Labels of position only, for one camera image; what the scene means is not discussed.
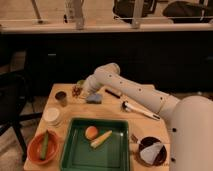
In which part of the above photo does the blue sponge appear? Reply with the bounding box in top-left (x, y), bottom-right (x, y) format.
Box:
top-left (86, 93), bottom-right (102, 104)

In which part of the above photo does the grey crumpled cloth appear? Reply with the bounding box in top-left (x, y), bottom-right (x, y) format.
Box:
top-left (139, 142), bottom-right (163, 165)

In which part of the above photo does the black office chair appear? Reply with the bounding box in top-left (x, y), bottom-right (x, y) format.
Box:
top-left (0, 72), bottom-right (42, 161)

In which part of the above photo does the wooden table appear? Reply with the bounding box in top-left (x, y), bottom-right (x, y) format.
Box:
top-left (24, 84), bottom-right (170, 171)

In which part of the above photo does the green plastic cup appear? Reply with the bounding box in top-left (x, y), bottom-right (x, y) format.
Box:
top-left (76, 79), bottom-right (85, 86)

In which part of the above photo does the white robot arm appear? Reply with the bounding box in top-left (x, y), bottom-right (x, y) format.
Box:
top-left (83, 63), bottom-right (213, 171)

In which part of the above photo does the orange peach fruit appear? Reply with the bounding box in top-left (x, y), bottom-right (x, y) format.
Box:
top-left (85, 126), bottom-right (98, 140)

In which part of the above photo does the green plastic tray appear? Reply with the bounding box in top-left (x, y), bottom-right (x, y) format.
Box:
top-left (60, 118), bottom-right (130, 171)

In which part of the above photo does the dark brown bowl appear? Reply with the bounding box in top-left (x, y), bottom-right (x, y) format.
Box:
top-left (138, 137), bottom-right (167, 166)

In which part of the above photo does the metal fork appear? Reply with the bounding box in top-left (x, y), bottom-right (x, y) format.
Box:
top-left (131, 134), bottom-right (141, 144)

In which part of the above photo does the dark rectangular brush block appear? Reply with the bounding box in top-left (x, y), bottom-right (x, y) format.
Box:
top-left (105, 88), bottom-right (122, 99)

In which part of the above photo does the green cucumber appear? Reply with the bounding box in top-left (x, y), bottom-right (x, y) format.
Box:
top-left (40, 131), bottom-right (49, 160)

